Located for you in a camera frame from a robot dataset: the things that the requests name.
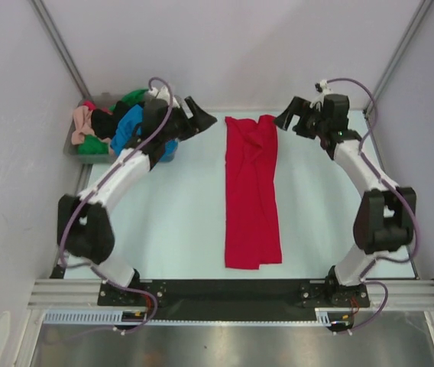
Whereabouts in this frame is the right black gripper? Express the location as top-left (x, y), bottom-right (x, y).
top-left (272, 98), bottom-right (328, 141)

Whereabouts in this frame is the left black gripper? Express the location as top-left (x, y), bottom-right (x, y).
top-left (160, 99), bottom-right (217, 145)

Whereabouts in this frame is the red t shirt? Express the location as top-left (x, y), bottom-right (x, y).
top-left (224, 115), bottom-right (283, 270)

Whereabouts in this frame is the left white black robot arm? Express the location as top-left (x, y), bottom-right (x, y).
top-left (57, 96), bottom-right (217, 306)

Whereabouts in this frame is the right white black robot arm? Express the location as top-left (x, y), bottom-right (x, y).
top-left (274, 92), bottom-right (416, 307)

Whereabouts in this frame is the blue t shirt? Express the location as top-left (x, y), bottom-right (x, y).
top-left (110, 105), bottom-right (178, 163)

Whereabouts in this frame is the grey plastic bin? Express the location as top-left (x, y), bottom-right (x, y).
top-left (63, 91), bottom-right (183, 165)

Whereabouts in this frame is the black t shirt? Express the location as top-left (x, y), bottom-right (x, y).
top-left (91, 100), bottom-right (145, 140)

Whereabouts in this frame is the green t shirt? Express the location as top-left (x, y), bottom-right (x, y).
top-left (70, 89), bottom-right (147, 157)

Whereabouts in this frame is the beige pink t shirt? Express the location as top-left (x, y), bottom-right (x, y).
top-left (71, 106), bottom-right (96, 145)

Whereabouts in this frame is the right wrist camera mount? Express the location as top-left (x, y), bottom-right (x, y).
top-left (309, 80), bottom-right (332, 110)

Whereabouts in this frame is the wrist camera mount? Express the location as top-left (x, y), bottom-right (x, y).
top-left (146, 86), bottom-right (171, 102)
top-left (309, 80), bottom-right (332, 110)

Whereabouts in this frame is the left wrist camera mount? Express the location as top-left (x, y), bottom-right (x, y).
top-left (146, 86), bottom-right (171, 102)

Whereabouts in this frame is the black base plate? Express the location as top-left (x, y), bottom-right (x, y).
top-left (98, 278), bottom-right (371, 323)

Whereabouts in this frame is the aluminium rail frame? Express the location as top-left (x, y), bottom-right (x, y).
top-left (28, 279), bottom-right (434, 311)

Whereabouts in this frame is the white slotted cable duct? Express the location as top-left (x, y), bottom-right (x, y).
top-left (44, 310), bottom-right (351, 326)

